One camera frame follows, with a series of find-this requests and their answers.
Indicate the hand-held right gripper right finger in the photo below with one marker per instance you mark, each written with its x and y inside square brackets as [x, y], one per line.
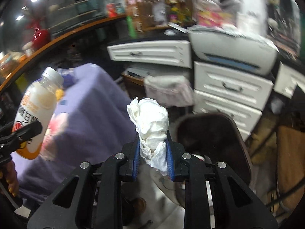
[170, 162]

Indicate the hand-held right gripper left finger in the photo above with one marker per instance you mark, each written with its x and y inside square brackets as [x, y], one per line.
[136, 162]

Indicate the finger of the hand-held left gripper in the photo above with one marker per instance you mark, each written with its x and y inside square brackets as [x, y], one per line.
[28, 131]

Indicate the white tissue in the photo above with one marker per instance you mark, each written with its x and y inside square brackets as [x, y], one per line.
[150, 119]

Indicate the dark brown trash bin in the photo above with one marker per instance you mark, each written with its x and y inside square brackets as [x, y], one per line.
[209, 133]

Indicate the person's left hand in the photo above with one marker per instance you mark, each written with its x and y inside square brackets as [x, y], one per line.
[13, 176]

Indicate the purple tablecloth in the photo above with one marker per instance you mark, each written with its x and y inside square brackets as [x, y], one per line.
[95, 114]

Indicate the white bottom drawer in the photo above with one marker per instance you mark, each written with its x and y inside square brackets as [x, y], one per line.
[228, 114]

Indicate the curved wooden counter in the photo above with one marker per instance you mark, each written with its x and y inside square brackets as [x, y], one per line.
[71, 29]

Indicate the long white drawer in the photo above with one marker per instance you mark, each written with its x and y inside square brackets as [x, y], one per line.
[147, 52]

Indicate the brown cardboard box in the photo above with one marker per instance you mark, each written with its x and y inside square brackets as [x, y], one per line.
[290, 157]

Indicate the white printer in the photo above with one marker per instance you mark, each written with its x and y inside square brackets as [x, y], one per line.
[228, 47]

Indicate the green bottle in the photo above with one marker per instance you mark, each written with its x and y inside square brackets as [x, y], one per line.
[131, 27]

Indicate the colourful printed packet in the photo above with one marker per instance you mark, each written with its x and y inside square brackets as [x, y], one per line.
[214, 16]

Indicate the wooden shelf rack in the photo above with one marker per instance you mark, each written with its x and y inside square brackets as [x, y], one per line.
[176, 7]

